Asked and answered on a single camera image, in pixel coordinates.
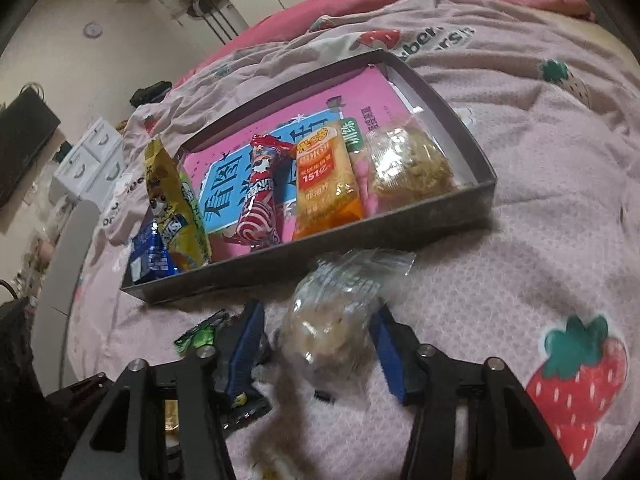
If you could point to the yellow snack packet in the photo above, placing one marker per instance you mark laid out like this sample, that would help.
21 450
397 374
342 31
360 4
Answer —
167 195

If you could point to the clear-wrapped brown cake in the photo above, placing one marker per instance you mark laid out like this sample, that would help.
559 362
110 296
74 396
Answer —
330 330

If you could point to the yellow bed sheet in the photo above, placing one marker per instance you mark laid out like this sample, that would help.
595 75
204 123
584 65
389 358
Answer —
595 35

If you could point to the blue snack packet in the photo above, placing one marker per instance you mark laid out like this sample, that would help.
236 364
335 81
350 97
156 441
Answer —
150 255

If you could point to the clear-wrapped oat cookie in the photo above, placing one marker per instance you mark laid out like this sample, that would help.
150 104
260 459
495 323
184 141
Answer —
412 165

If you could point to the round wall clock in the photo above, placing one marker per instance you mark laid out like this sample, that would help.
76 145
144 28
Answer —
93 29

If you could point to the pink and blue book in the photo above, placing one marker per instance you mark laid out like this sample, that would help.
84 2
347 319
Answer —
310 105

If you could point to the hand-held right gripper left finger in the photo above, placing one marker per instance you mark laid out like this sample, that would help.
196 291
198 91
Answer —
245 350

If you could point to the black television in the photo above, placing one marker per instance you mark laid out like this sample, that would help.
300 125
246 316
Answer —
25 155

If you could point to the red striped snack packet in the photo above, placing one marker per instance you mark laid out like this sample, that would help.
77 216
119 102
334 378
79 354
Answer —
260 195

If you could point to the white rounded board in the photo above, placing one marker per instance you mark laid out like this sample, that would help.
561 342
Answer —
65 270

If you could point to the green and black snack packet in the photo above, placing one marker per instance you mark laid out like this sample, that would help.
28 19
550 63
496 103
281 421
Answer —
200 335

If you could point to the orange snack packet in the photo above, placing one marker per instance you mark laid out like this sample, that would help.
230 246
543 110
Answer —
322 185

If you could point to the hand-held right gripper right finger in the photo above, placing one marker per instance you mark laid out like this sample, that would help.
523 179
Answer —
390 355

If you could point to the grey shallow cardboard box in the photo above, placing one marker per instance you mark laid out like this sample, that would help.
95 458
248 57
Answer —
350 240

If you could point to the white drawer cabinet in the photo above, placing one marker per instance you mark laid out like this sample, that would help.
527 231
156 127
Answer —
90 160

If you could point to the dark clothes pile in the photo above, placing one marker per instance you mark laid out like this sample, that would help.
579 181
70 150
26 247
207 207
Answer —
150 94

